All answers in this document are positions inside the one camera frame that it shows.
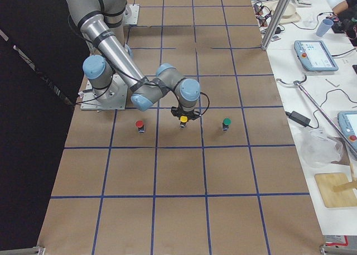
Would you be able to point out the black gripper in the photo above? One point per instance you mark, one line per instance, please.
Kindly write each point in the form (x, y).
(183, 113)

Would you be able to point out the yellow push button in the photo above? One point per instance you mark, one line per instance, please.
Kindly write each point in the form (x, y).
(183, 121)

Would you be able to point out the red push button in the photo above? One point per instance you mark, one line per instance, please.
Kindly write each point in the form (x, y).
(140, 126)

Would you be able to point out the green push button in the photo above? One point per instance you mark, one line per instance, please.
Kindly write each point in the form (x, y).
(226, 124)

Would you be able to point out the black power adapter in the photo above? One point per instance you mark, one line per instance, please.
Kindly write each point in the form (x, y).
(300, 119)

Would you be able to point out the metal cane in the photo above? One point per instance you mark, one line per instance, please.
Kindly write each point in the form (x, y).
(299, 84)

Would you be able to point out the clear plastic bag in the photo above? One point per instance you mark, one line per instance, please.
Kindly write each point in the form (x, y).
(317, 148)

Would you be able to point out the beige tray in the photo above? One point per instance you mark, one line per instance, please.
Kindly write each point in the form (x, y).
(290, 14)

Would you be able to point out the far teach pendant tablet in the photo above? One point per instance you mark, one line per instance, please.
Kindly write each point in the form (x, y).
(314, 55)

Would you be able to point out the teach pendant tablet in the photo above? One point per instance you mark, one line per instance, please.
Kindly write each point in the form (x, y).
(314, 55)
(347, 123)

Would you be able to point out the wooden board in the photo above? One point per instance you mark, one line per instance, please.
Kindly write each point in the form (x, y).
(336, 190)

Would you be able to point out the blue plastic cup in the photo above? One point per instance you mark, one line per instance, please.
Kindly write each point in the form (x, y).
(324, 26)

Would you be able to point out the near teach pendant tablet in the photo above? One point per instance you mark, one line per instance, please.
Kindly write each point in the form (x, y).
(347, 123)

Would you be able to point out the person at side table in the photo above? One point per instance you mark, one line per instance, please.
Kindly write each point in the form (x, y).
(345, 11)

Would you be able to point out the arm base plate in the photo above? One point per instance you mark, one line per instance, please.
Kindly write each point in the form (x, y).
(131, 13)
(107, 99)

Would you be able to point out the aluminium frame post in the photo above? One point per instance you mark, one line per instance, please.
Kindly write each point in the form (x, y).
(270, 31)

